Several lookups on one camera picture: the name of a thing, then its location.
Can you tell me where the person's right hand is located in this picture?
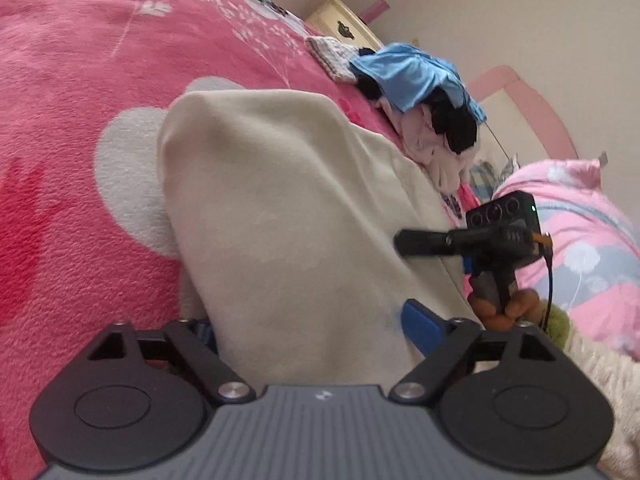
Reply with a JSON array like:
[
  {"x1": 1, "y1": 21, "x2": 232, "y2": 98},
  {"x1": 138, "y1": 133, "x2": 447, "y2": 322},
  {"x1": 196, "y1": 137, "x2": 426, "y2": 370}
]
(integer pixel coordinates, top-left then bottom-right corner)
[{"x1": 470, "y1": 289, "x2": 546, "y2": 332}]

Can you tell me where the plaid cloth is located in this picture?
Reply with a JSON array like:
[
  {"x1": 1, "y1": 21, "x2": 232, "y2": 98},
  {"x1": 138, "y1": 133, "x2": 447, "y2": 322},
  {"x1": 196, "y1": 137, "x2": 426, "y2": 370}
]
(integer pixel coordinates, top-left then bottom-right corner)
[{"x1": 470, "y1": 156, "x2": 518, "y2": 193}]

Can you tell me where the black cable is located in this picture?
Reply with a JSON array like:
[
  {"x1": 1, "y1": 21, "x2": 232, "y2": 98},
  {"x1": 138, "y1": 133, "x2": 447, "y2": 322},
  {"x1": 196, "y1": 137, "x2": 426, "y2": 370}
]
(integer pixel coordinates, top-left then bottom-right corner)
[{"x1": 530, "y1": 232, "x2": 557, "y2": 333}]

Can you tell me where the black cloth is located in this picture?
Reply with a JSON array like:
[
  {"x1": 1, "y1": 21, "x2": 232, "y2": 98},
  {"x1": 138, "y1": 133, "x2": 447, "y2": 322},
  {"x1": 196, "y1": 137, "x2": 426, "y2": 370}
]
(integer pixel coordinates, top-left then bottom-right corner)
[{"x1": 356, "y1": 76, "x2": 480, "y2": 155}]

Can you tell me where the light blue cloth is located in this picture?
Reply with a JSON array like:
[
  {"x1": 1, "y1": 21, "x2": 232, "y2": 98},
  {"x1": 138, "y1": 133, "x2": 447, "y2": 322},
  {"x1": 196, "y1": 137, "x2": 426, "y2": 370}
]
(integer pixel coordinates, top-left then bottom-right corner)
[{"x1": 349, "y1": 42, "x2": 488, "y2": 122}]

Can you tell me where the cream nightstand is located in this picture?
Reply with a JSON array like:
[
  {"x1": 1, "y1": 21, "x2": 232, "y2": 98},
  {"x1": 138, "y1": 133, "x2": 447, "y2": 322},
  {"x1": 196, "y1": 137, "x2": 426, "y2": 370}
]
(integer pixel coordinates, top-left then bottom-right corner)
[{"x1": 304, "y1": 0, "x2": 386, "y2": 53}]

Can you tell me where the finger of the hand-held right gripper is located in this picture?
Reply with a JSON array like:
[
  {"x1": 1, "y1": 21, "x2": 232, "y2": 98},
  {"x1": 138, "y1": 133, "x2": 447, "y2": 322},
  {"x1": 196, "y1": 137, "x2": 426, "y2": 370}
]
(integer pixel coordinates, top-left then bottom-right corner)
[{"x1": 394, "y1": 226, "x2": 531, "y2": 256}]

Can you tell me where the white cloth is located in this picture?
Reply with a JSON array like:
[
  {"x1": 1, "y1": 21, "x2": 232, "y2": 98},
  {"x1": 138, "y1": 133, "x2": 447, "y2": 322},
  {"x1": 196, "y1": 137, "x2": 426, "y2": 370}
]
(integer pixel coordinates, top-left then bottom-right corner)
[{"x1": 375, "y1": 95, "x2": 482, "y2": 196}]

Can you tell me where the checked cloth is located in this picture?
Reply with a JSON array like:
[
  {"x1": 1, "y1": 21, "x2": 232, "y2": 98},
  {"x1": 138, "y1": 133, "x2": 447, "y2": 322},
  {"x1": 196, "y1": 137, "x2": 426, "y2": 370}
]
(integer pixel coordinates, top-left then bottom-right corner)
[{"x1": 305, "y1": 35, "x2": 359, "y2": 83}]

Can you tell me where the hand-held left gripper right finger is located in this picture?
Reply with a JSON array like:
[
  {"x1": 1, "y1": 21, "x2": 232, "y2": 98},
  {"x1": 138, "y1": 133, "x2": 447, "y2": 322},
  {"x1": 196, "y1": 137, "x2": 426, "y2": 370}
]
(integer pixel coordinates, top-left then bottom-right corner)
[{"x1": 389, "y1": 299, "x2": 574, "y2": 405}]

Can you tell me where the pink flat box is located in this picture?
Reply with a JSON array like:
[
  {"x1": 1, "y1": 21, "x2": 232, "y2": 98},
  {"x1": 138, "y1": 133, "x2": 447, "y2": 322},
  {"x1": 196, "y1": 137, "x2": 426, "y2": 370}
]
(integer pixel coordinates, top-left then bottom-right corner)
[{"x1": 361, "y1": 0, "x2": 390, "y2": 23}]

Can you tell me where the pink floral blanket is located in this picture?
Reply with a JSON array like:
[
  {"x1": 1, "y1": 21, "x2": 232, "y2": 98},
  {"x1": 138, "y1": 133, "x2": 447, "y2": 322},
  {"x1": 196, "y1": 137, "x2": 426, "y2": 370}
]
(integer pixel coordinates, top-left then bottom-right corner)
[{"x1": 0, "y1": 0, "x2": 481, "y2": 480}]

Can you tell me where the pink floral comforter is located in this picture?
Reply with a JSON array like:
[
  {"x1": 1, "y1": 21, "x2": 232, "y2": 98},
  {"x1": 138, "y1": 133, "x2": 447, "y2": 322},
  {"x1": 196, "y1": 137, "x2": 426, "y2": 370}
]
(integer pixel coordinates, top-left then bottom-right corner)
[{"x1": 492, "y1": 159, "x2": 640, "y2": 361}]

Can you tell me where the beige hoodie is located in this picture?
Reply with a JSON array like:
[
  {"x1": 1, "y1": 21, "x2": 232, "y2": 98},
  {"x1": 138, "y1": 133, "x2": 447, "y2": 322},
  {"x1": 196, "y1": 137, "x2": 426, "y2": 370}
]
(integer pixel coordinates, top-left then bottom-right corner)
[{"x1": 156, "y1": 89, "x2": 483, "y2": 392}]

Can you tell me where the pink headboard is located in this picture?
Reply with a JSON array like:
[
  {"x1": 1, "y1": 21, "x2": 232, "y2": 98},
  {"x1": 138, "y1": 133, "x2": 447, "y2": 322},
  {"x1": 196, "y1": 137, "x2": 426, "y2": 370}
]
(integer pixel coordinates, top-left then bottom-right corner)
[{"x1": 467, "y1": 64, "x2": 580, "y2": 161}]

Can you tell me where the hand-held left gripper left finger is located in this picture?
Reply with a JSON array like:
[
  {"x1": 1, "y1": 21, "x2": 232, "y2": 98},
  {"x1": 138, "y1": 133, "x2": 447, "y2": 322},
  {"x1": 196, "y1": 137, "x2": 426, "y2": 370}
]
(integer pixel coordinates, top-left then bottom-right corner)
[{"x1": 84, "y1": 317, "x2": 257, "y2": 406}]

